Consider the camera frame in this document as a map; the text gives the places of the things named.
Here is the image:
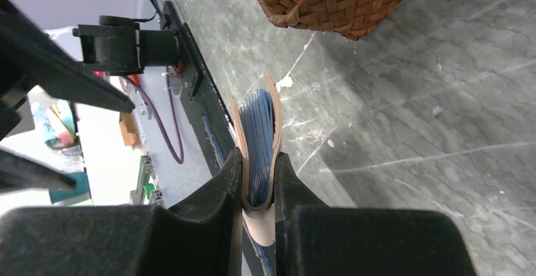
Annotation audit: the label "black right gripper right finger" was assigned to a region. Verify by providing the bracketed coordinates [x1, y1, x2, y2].
[274, 152, 477, 275]

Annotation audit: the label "blue credit cards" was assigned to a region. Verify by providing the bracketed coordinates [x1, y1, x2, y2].
[239, 89, 274, 207]

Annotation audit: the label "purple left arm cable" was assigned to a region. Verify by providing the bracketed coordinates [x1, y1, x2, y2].
[121, 66, 185, 165]

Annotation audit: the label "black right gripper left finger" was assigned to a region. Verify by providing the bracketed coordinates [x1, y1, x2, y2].
[1, 149, 242, 275]

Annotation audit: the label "tan leather card holder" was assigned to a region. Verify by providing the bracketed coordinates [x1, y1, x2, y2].
[231, 76, 283, 246]

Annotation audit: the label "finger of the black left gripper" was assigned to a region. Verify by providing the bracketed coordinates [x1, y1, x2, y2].
[1, 0, 134, 137]

